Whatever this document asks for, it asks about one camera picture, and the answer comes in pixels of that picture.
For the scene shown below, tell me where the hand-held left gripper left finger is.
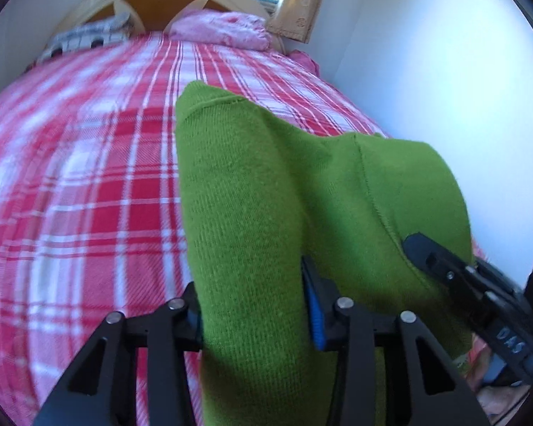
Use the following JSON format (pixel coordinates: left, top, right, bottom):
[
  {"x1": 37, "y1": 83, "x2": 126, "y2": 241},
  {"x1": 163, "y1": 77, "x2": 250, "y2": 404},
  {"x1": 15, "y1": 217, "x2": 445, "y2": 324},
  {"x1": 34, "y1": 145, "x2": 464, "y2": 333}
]
[{"x1": 33, "y1": 282, "x2": 205, "y2": 426}]

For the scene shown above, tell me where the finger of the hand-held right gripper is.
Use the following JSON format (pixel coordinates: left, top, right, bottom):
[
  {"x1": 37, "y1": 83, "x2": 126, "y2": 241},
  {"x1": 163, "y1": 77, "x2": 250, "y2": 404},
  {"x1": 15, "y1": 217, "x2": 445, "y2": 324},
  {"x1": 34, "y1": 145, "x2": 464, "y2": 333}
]
[
  {"x1": 473, "y1": 257, "x2": 528, "y2": 305},
  {"x1": 402, "y1": 232, "x2": 533, "y2": 376}
]

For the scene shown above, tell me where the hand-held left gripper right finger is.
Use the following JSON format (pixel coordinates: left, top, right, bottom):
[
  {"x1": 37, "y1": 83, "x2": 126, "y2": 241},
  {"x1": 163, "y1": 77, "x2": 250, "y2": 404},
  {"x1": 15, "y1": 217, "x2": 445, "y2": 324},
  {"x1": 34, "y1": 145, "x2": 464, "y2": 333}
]
[{"x1": 300, "y1": 255, "x2": 490, "y2": 426}]

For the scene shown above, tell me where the green striped knit sweater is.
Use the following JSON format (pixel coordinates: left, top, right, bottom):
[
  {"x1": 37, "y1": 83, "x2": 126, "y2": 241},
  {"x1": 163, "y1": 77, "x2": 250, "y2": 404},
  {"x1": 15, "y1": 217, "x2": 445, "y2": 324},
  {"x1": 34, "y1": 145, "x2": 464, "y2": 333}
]
[{"x1": 174, "y1": 80, "x2": 475, "y2": 426}]

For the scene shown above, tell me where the red plaid bed sheet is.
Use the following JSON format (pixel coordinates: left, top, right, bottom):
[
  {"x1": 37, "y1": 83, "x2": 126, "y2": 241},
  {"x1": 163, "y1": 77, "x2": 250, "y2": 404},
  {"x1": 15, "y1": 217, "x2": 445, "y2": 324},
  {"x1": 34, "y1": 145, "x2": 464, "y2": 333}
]
[{"x1": 0, "y1": 33, "x2": 494, "y2": 426}]

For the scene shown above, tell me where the pink cloth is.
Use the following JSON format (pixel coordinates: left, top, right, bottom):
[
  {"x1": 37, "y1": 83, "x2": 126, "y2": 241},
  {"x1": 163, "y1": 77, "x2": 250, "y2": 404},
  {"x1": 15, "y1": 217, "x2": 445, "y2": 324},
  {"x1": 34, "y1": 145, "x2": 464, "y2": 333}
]
[{"x1": 288, "y1": 50, "x2": 321, "y2": 75}]

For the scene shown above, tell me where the pink floral pillow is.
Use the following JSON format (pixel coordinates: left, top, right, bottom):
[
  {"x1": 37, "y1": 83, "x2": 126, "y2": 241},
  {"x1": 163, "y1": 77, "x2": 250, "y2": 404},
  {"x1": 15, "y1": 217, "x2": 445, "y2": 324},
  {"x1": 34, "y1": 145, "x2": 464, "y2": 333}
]
[{"x1": 169, "y1": 10, "x2": 271, "y2": 51}]

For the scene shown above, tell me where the yellow patterned curtain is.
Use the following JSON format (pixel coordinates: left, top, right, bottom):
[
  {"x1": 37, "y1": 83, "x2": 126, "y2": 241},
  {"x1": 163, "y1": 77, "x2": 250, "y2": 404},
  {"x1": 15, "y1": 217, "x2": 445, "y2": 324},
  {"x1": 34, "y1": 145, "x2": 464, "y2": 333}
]
[{"x1": 266, "y1": 0, "x2": 335, "y2": 44}]

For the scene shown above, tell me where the white patterned pillow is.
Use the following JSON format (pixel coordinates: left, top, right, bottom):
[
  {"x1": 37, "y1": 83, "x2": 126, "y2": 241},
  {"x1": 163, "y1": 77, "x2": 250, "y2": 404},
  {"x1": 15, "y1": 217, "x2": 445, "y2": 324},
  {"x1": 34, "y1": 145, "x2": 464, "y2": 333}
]
[{"x1": 34, "y1": 12, "x2": 131, "y2": 64}]

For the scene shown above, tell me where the cream wooden headboard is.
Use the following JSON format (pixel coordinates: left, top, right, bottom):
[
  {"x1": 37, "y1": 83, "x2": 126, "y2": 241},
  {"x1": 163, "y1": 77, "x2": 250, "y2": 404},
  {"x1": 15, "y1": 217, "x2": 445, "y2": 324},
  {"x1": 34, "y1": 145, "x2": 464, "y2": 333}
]
[{"x1": 49, "y1": 0, "x2": 287, "y2": 56}]

